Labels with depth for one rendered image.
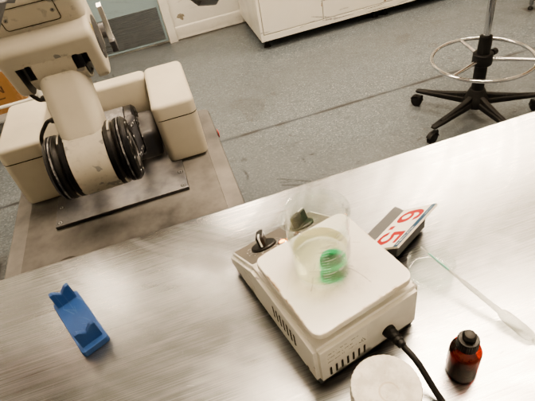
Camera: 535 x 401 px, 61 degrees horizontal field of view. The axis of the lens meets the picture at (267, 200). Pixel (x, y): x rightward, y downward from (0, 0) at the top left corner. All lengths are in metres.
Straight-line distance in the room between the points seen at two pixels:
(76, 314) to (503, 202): 0.58
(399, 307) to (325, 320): 0.09
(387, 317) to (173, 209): 0.94
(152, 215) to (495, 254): 0.96
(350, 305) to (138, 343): 0.27
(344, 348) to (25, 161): 1.20
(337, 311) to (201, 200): 0.93
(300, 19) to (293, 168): 1.28
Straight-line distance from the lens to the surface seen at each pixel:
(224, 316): 0.57
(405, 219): 0.62
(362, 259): 0.48
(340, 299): 0.45
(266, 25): 2.94
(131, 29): 3.41
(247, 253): 0.56
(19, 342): 0.67
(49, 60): 1.19
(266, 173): 1.95
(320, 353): 0.45
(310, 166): 1.95
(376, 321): 0.48
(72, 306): 0.65
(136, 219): 1.35
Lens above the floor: 1.21
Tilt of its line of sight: 42 degrees down
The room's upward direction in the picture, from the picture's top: 12 degrees counter-clockwise
